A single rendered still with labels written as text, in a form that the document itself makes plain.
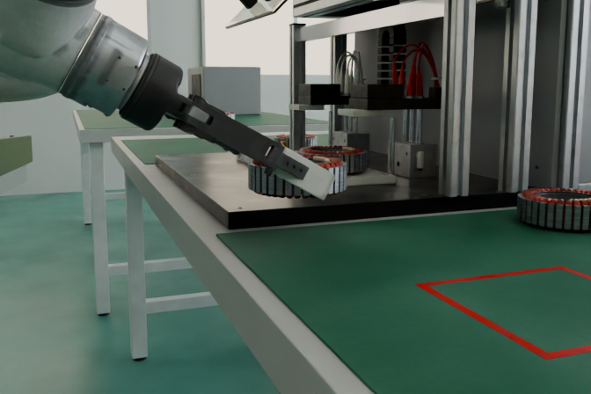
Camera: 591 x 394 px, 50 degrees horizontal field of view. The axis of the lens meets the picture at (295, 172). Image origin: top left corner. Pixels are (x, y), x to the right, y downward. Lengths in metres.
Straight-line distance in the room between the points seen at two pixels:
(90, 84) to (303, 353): 0.33
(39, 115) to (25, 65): 5.02
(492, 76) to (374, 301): 0.62
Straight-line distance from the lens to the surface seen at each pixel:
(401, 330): 0.46
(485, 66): 1.08
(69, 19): 0.60
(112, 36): 0.63
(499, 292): 0.56
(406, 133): 1.08
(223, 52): 5.80
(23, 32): 0.61
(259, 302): 0.52
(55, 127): 5.65
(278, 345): 0.47
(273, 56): 5.93
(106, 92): 0.63
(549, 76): 0.97
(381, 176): 0.96
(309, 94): 1.22
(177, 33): 5.73
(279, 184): 0.67
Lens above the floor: 0.92
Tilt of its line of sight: 8 degrees down
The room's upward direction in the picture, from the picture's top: straight up
